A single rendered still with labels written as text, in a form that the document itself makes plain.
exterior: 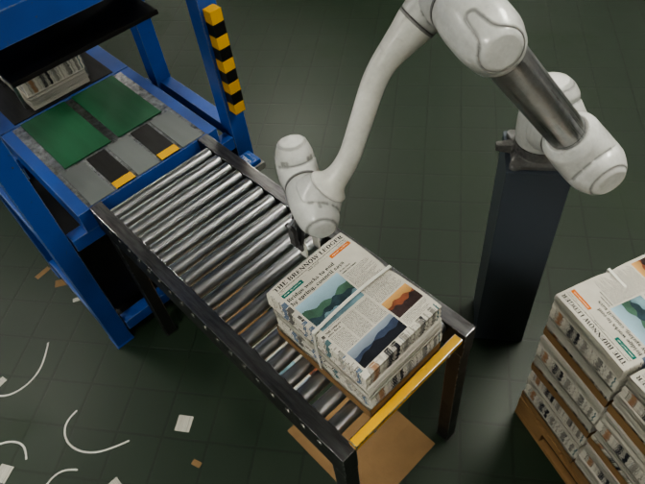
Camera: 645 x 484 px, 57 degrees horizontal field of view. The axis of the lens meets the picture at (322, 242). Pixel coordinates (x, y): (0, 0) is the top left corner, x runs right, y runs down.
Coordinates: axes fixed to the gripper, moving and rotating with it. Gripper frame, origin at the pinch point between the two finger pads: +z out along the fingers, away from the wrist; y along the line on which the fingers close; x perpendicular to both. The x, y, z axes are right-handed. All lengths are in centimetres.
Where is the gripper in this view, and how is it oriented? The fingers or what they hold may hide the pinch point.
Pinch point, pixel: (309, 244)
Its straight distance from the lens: 181.9
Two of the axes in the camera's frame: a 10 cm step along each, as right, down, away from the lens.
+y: 7.2, -5.8, 3.9
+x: -6.9, -5.1, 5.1
